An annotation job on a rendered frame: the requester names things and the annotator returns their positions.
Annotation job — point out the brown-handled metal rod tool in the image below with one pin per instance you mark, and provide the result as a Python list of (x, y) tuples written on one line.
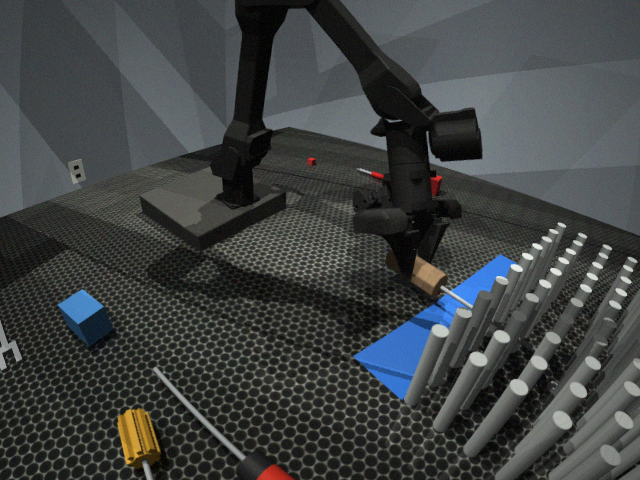
[(433, 281)]

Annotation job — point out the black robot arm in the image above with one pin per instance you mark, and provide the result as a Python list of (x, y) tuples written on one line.
[(393, 93)]

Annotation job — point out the red-handled screwdriver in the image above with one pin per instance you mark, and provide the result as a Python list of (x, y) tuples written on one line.
[(377, 175), (255, 466)]

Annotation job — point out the blue tape strip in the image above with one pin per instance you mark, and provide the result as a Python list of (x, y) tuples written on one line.
[(394, 358)]

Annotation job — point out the blue cube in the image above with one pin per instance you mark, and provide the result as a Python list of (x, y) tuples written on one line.
[(86, 317)]

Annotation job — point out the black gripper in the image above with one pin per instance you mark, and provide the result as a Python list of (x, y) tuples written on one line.
[(411, 201)]

